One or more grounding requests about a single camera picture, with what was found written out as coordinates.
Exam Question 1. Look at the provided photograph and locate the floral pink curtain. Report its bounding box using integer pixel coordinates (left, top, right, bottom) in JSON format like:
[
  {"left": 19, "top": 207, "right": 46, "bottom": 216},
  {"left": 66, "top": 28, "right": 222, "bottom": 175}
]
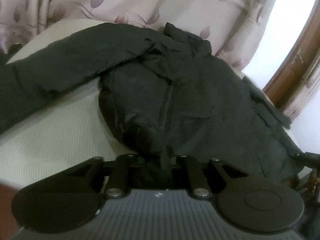
[{"left": 1, "top": 0, "right": 276, "bottom": 70}]

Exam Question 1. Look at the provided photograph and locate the brown wooden window frame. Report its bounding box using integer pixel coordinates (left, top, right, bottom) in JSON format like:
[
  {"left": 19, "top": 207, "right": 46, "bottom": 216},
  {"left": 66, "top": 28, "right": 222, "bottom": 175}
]
[{"left": 263, "top": 0, "right": 319, "bottom": 109}]

